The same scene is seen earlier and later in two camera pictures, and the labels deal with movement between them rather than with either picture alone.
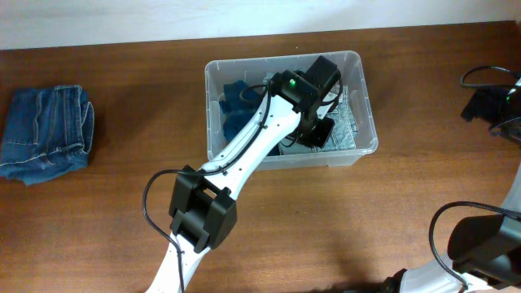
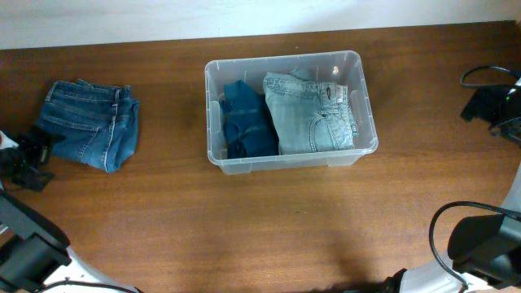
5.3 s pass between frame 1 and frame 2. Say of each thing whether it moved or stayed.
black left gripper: moved
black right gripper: stayed
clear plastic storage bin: stayed
